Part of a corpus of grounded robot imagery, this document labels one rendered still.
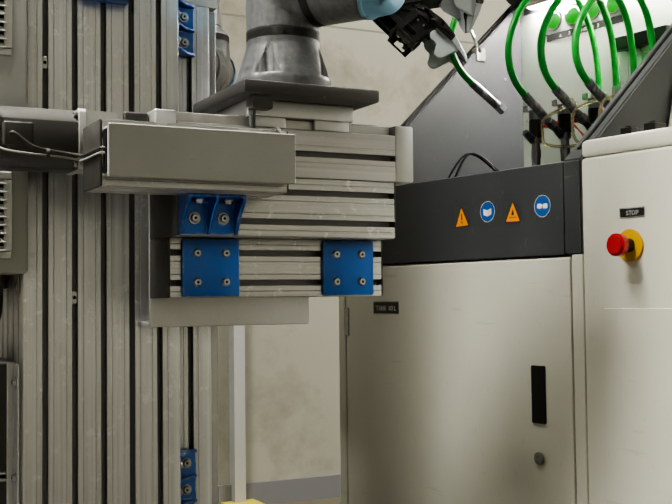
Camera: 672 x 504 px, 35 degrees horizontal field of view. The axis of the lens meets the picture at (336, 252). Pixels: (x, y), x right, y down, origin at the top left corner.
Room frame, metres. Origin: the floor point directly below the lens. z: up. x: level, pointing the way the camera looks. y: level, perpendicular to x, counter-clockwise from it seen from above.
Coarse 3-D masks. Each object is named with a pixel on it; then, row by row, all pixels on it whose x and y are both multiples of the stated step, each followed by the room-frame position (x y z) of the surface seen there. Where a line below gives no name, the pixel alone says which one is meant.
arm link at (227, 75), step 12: (216, 12) 2.24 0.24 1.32; (216, 24) 2.23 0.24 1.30; (216, 36) 2.21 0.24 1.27; (228, 36) 2.25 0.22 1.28; (216, 48) 2.21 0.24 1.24; (228, 48) 2.25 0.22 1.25; (228, 60) 2.25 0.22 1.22; (228, 72) 2.24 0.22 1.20; (216, 84) 2.20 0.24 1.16; (228, 84) 2.26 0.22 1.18
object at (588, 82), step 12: (588, 0) 1.97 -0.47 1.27; (636, 0) 2.06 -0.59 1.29; (648, 12) 2.06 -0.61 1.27; (576, 24) 1.95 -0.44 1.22; (648, 24) 2.07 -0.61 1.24; (576, 36) 1.95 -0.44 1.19; (648, 36) 2.07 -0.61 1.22; (576, 48) 1.94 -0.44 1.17; (576, 60) 1.95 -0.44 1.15; (588, 84) 1.96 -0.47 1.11; (600, 96) 1.98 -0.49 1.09
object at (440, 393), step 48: (384, 288) 2.23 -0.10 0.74; (432, 288) 2.11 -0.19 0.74; (480, 288) 1.99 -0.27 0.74; (528, 288) 1.90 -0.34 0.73; (384, 336) 2.23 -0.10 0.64; (432, 336) 2.11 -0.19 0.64; (480, 336) 2.00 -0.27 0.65; (528, 336) 1.90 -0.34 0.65; (384, 384) 2.23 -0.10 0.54; (432, 384) 2.11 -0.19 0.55; (480, 384) 2.00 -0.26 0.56; (528, 384) 1.90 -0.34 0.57; (384, 432) 2.23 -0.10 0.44; (432, 432) 2.11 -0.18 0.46; (480, 432) 2.00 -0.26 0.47; (528, 432) 1.90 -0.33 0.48; (384, 480) 2.24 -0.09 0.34; (432, 480) 2.11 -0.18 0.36; (480, 480) 2.00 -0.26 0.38; (528, 480) 1.90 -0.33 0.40
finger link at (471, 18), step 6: (456, 0) 1.92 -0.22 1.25; (462, 0) 1.93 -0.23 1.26; (468, 0) 1.93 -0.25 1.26; (474, 0) 1.94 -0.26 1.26; (456, 6) 1.92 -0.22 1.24; (462, 6) 1.93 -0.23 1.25; (468, 6) 1.93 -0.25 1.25; (474, 6) 1.94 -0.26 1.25; (480, 6) 1.94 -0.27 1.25; (468, 12) 1.94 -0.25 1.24; (474, 12) 1.94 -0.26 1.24; (468, 18) 1.95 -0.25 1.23; (474, 18) 1.94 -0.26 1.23; (468, 24) 1.95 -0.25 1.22; (468, 30) 1.95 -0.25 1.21
